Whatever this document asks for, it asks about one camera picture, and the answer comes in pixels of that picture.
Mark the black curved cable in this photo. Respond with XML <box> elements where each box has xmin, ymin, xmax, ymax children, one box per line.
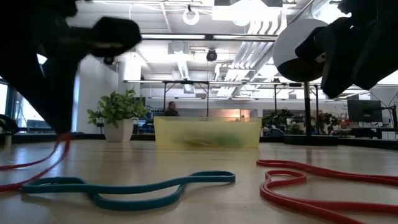
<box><xmin>0</xmin><ymin>113</ymin><xmax>21</xmax><ymax>134</ymax></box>

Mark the black metal rail frame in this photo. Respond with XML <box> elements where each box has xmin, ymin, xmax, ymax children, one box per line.
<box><xmin>0</xmin><ymin>132</ymin><xmax>398</xmax><ymax>151</ymax></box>

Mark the black computer monitor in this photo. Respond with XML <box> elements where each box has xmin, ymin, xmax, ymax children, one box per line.
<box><xmin>346</xmin><ymin>99</ymin><xmax>384</xmax><ymax>123</ymax></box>

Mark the blue rubber band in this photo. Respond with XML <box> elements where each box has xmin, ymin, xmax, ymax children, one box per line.
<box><xmin>21</xmin><ymin>170</ymin><xmax>236</xmax><ymax>212</ymax></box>

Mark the yellow translucent plastic bin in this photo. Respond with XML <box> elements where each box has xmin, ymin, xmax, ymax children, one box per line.
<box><xmin>154</xmin><ymin>116</ymin><xmax>262</xmax><ymax>149</ymax></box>

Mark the black background rig frame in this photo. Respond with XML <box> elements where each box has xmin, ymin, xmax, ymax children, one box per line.
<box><xmin>210</xmin><ymin>81</ymin><xmax>398</xmax><ymax>114</ymax></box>
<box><xmin>123</xmin><ymin>79</ymin><xmax>210</xmax><ymax>118</ymax></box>

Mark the red rubber band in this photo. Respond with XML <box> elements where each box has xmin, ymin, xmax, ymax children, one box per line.
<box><xmin>259</xmin><ymin>169</ymin><xmax>398</xmax><ymax>224</ymax></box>
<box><xmin>0</xmin><ymin>132</ymin><xmax>72</xmax><ymax>193</ymax></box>
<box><xmin>256</xmin><ymin>159</ymin><xmax>398</xmax><ymax>187</ymax></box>

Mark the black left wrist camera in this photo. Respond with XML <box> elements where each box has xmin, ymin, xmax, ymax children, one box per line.
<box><xmin>90</xmin><ymin>17</ymin><xmax>142</xmax><ymax>58</ymax></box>

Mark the white globe lamp black base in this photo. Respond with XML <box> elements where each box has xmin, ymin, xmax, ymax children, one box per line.
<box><xmin>272</xmin><ymin>18</ymin><xmax>340</xmax><ymax>146</ymax></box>

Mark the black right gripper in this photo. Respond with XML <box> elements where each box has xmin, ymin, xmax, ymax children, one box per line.
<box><xmin>295</xmin><ymin>0</ymin><xmax>398</xmax><ymax>99</ymax></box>

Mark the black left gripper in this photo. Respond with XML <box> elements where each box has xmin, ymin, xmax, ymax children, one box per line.
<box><xmin>0</xmin><ymin>0</ymin><xmax>94</xmax><ymax>135</ymax></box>

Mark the green plant in white pot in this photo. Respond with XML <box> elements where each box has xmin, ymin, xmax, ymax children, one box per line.
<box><xmin>86</xmin><ymin>89</ymin><xmax>150</xmax><ymax>143</ymax></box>

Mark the white ring ceiling fixture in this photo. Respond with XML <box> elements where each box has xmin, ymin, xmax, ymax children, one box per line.
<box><xmin>182</xmin><ymin>8</ymin><xmax>201</xmax><ymax>26</ymax></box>

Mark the person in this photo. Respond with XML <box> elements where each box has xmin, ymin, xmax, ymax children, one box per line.
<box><xmin>164</xmin><ymin>101</ymin><xmax>181</xmax><ymax>118</ymax></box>

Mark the long ceiling light strip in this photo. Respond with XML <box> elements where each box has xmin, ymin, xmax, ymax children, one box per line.
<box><xmin>141</xmin><ymin>33</ymin><xmax>206</xmax><ymax>40</ymax></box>
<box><xmin>213</xmin><ymin>34</ymin><xmax>277</xmax><ymax>41</ymax></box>

